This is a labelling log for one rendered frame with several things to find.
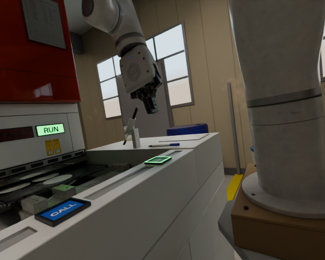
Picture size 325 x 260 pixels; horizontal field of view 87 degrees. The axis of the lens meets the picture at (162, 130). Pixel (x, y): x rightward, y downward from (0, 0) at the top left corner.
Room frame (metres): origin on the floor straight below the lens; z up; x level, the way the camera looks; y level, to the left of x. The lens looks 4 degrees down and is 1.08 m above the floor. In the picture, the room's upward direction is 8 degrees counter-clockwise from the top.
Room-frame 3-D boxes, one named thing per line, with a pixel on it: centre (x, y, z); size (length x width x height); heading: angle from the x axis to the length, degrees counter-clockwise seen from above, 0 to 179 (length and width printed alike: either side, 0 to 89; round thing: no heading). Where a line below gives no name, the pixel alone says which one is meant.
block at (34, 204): (0.46, 0.38, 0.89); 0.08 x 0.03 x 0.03; 57
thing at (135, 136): (0.76, 0.14, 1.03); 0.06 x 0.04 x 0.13; 57
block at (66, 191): (0.53, 0.34, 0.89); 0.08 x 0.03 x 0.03; 57
